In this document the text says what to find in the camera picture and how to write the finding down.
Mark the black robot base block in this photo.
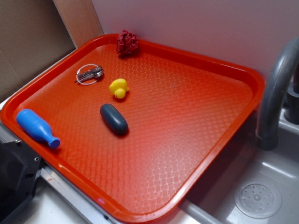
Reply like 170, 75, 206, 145
0, 141, 43, 224

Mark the dark grey plastic pickle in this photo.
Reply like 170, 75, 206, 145
100, 104, 128, 135

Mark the red plastic tray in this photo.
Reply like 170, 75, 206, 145
0, 35, 265, 223

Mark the yellow rubber duck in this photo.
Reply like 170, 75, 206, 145
109, 78, 129, 99

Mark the crumpled red cloth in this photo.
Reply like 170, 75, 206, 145
116, 30, 139, 55

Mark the blue plastic bottle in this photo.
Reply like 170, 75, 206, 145
16, 109, 61, 149

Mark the grey plastic faucet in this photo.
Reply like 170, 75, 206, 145
256, 37, 299, 150

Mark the grey toy sink basin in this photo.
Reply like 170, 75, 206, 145
180, 113, 299, 224

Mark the brown cardboard panel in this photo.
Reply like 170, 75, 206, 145
0, 0, 77, 103

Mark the metal key ring with keys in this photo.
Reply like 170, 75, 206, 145
75, 63, 104, 85

